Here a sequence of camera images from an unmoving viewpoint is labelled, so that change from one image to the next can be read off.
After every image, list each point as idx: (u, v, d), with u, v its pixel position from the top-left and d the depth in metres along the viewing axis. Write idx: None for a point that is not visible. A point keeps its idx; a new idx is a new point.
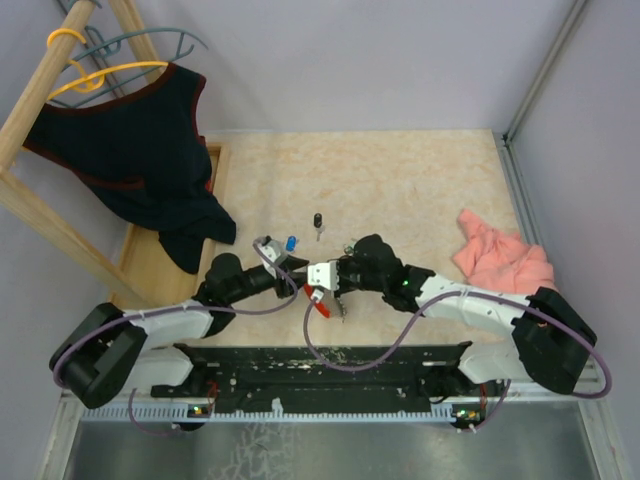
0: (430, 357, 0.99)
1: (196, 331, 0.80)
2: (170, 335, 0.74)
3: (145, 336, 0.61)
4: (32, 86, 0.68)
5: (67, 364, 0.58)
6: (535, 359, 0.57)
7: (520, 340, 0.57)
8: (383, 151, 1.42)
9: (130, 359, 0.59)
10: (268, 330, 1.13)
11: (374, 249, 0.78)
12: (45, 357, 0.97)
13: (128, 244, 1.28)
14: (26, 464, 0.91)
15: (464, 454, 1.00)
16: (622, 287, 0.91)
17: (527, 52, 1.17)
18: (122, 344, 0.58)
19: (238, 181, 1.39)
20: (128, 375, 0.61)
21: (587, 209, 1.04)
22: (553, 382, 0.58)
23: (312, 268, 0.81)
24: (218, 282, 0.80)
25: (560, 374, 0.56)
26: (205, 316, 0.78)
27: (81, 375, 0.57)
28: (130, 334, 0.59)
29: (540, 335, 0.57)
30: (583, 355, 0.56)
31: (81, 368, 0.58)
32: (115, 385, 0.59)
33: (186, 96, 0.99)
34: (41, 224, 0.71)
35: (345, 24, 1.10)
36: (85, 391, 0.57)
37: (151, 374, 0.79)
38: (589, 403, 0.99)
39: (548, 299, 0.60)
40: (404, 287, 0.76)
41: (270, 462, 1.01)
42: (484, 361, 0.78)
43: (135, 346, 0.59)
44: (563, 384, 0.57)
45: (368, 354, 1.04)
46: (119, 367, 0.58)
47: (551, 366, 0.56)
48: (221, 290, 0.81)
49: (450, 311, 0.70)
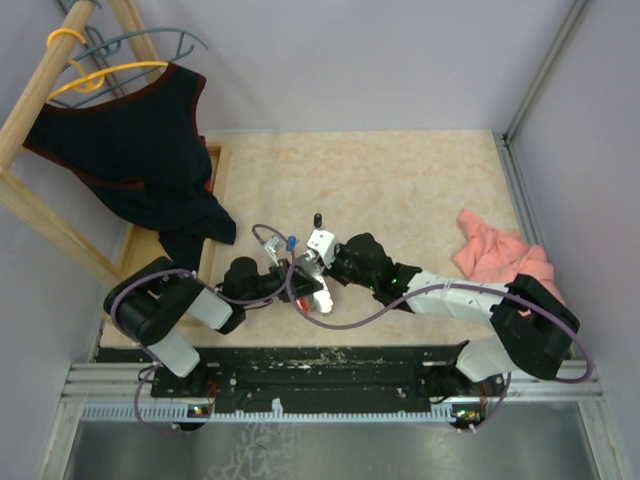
0: (430, 357, 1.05)
1: (218, 317, 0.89)
2: (202, 310, 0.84)
3: (199, 289, 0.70)
4: (32, 86, 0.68)
5: (128, 299, 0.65)
6: (516, 345, 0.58)
7: (499, 325, 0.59)
8: (383, 151, 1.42)
9: (183, 305, 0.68)
10: (268, 330, 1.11)
11: (365, 248, 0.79)
12: (44, 357, 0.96)
13: (128, 244, 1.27)
14: (26, 466, 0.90)
15: (463, 455, 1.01)
16: (622, 286, 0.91)
17: (528, 53, 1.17)
18: (182, 290, 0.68)
19: (238, 181, 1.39)
20: (174, 322, 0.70)
21: (587, 208, 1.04)
22: (535, 367, 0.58)
23: (315, 232, 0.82)
24: (237, 281, 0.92)
25: (541, 360, 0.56)
26: (226, 308, 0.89)
27: (139, 311, 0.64)
28: (190, 283, 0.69)
29: (518, 319, 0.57)
30: (564, 340, 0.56)
31: (138, 305, 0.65)
32: (163, 327, 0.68)
33: (187, 96, 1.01)
34: (41, 223, 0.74)
35: (346, 24, 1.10)
36: (138, 330, 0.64)
37: (170, 349, 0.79)
38: (589, 403, 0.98)
39: (526, 284, 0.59)
40: (393, 284, 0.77)
41: (269, 462, 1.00)
42: (476, 356, 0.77)
43: (186, 296, 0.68)
44: (546, 371, 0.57)
45: (368, 354, 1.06)
46: (173, 310, 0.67)
47: (532, 351, 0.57)
48: (238, 288, 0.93)
49: (435, 303, 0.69)
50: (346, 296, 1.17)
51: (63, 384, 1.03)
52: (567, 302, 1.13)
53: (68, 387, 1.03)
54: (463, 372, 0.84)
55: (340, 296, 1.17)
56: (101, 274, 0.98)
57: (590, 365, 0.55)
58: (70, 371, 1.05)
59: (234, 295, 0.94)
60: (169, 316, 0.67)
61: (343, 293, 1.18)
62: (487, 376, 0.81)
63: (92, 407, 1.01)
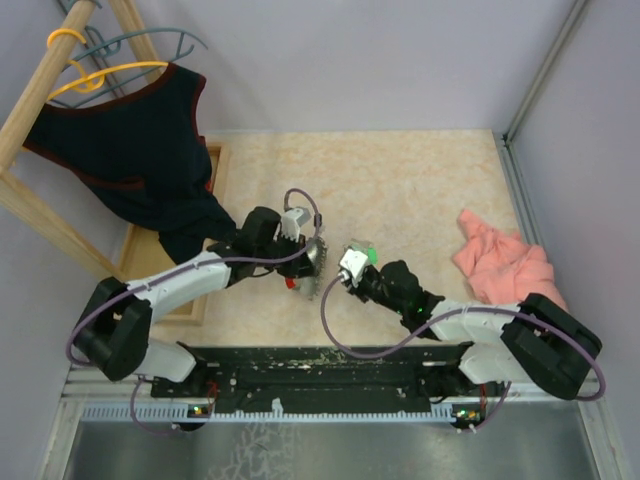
0: (430, 357, 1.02)
1: (222, 278, 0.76)
2: (188, 292, 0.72)
3: (150, 308, 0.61)
4: (31, 86, 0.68)
5: (84, 339, 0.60)
6: (530, 363, 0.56)
7: (511, 343, 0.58)
8: (383, 151, 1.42)
9: (140, 332, 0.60)
10: (268, 330, 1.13)
11: (400, 278, 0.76)
12: (45, 357, 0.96)
13: (128, 244, 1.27)
14: (26, 466, 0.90)
15: (464, 455, 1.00)
16: (623, 287, 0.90)
17: (528, 53, 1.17)
18: (129, 320, 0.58)
19: (238, 181, 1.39)
20: (143, 346, 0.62)
21: (588, 208, 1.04)
22: (553, 386, 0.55)
23: (349, 251, 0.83)
24: (261, 221, 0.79)
25: (557, 377, 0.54)
26: (222, 268, 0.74)
27: (97, 350, 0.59)
28: (136, 308, 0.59)
29: (529, 336, 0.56)
30: (581, 361, 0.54)
31: (95, 343, 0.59)
32: (132, 357, 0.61)
33: (187, 96, 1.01)
34: (41, 223, 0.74)
35: (346, 24, 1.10)
36: (105, 367, 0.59)
37: (160, 362, 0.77)
38: (589, 404, 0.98)
39: (539, 303, 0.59)
40: (420, 312, 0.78)
41: (269, 462, 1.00)
42: (485, 362, 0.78)
43: (143, 319, 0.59)
44: (565, 391, 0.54)
45: (369, 354, 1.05)
46: (130, 342, 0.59)
47: (545, 368, 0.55)
48: (259, 230, 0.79)
49: (454, 327, 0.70)
50: (346, 296, 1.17)
51: (63, 384, 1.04)
52: (567, 302, 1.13)
53: (68, 387, 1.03)
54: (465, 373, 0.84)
55: (340, 297, 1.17)
56: (101, 274, 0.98)
57: (604, 384, 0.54)
58: (70, 371, 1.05)
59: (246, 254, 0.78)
60: (133, 345, 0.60)
61: (344, 293, 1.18)
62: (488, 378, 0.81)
63: (92, 407, 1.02)
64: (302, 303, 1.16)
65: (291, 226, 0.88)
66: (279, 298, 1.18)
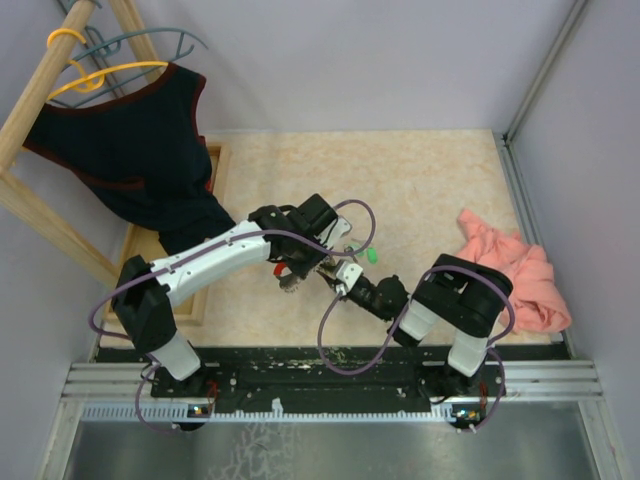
0: (429, 357, 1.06)
1: (260, 252, 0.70)
2: (219, 273, 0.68)
3: (168, 295, 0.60)
4: (32, 86, 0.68)
5: (115, 310, 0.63)
6: (445, 311, 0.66)
7: (425, 301, 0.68)
8: (384, 151, 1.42)
9: (161, 314, 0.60)
10: (268, 330, 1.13)
11: (397, 296, 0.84)
12: (44, 357, 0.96)
13: (128, 244, 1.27)
14: (26, 466, 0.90)
15: (463, 455, 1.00)
16: (622, 286, 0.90)
17: (529, 52, 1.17)
18: (147, 304, 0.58)
19: (238, 181, 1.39)
20: (167, 323, 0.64)
21: (588, 208, 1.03)
22: (469, 325, 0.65)
23: (346, 265, 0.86)
24: (319, 205, 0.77)
25: (466, 314, 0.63)
26: (259, 244, 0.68)
27: (126, 323, 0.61)
28: (155, 294, 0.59)
29: (435, 290, 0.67)
30: (496, 298, 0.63)
31: (123, 316, 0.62)
32: (155, 332, 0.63)
33: (187, 95, 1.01)
34: (41, 223, 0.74)
35: (346, 24, 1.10)
36: (134, 338, 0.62)
37: (170, 353, 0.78)
38: (589, 404, 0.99)
39: (443, 261, 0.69)
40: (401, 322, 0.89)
41: (269, 462, 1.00)
42: (460, 350, 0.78)
43: (161, 305, 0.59)
44: (478, 326, 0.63)
45: (368, 354, 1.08)
46: (151, 322, 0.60)
47: (457, 311, 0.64)
48: (313, 211, 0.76)
49: (414, 320, 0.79)
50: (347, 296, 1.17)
51: (63, 384, 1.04)
52: (567, 302, 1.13)
53: (68, 387, 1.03)
54: (455, 368, 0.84)
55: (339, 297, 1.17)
56: (101, 274, 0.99)
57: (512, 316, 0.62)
58: (70, 371, 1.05)
59: (289, 229, 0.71)
60: (156, 322, 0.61)
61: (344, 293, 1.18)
62: (478, 367, 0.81)
63: (92, 407, 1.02)
64: (302, 303, 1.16)
65: (335, 232, 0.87)
66: (278, 299, 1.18)
